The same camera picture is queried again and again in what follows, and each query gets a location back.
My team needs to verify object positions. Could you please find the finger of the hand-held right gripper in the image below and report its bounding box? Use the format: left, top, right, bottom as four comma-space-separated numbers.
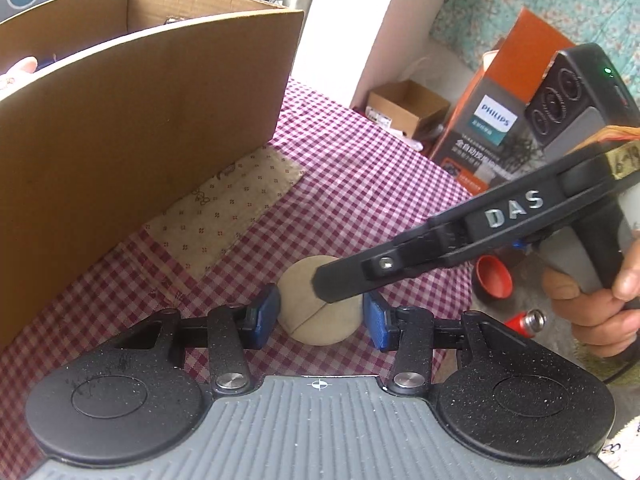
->
312, 214, 474, 305

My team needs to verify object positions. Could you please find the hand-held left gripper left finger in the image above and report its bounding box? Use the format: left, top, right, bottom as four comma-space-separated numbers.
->
114, 282, 282, 395

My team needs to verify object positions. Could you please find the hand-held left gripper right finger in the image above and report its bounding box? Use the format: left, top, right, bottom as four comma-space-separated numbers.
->
362, 291, 529, 395

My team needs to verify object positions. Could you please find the large cardboard box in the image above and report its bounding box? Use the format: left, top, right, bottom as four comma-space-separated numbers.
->
0, 0, 306, 352

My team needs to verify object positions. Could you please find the person's right hand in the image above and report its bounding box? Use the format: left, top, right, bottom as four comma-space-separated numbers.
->
542, 232, 640, 359

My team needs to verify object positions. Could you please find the pink checkered cloth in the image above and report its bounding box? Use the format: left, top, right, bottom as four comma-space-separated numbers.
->
0, 77, 477, 467

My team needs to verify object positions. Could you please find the orange and black product box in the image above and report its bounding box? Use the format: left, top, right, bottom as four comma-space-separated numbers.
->
427, 7, 577, 197

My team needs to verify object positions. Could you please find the red bowl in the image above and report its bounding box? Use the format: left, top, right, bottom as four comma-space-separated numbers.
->
473, 254, 515, 299

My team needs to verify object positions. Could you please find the beige floral cloth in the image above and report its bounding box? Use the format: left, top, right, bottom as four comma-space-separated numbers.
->
144, 145, 306, 281

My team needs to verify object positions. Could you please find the red bottle with metal cap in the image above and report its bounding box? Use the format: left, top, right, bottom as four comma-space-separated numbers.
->
503, 308, 547, 339

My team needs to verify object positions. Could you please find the small open cardboard box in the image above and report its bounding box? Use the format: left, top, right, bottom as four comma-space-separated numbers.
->
367, 79, 451, 141

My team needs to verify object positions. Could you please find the white curtain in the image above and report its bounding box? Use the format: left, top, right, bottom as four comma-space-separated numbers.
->
287, 0, 464, 112

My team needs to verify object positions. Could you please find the pale pink object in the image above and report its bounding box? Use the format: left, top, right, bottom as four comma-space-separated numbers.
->
0, 57, 39, 91

